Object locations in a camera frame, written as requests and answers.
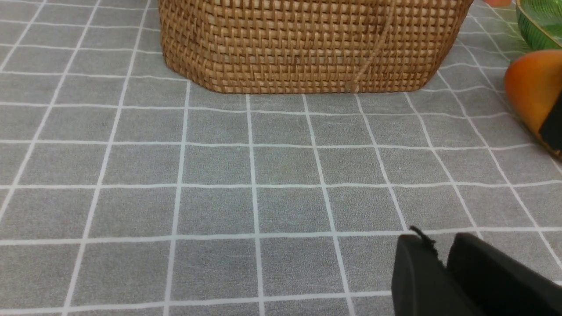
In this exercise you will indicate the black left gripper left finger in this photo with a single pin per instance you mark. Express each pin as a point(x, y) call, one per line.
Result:
point(421, 285)

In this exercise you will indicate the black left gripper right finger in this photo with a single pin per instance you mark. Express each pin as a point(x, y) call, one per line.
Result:
point(498, 284)

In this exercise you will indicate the yellow orange mango toy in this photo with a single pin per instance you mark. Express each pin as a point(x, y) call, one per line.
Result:
point(533, 85)

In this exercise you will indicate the green glass leaf plate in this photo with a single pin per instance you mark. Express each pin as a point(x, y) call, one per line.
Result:
point(540, 23)

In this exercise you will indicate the orange foam cube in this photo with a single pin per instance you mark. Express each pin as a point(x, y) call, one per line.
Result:
point(498, 3)

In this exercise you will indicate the grey checkered tablecloth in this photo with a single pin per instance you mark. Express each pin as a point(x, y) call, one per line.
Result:
point(127, 190)

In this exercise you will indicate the woven rattan basket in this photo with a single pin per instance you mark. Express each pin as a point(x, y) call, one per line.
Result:
point(309, 46)

